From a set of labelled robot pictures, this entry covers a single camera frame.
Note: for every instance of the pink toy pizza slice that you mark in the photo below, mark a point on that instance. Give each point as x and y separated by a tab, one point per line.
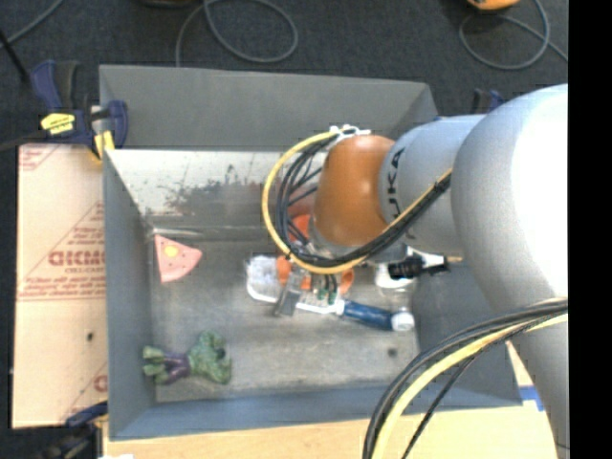
173	257

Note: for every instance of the green toy figure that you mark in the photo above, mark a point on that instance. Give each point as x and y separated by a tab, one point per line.
208	359

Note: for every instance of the black cylinder on white bracket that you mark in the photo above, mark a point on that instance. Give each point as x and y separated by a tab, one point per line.
406	268

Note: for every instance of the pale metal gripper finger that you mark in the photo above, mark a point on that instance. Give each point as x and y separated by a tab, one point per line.
287	305

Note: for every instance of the grey metal bin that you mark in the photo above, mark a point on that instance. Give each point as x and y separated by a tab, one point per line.
268	113

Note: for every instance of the brown cardboard board, red print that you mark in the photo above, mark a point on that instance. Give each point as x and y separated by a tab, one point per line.
57	342

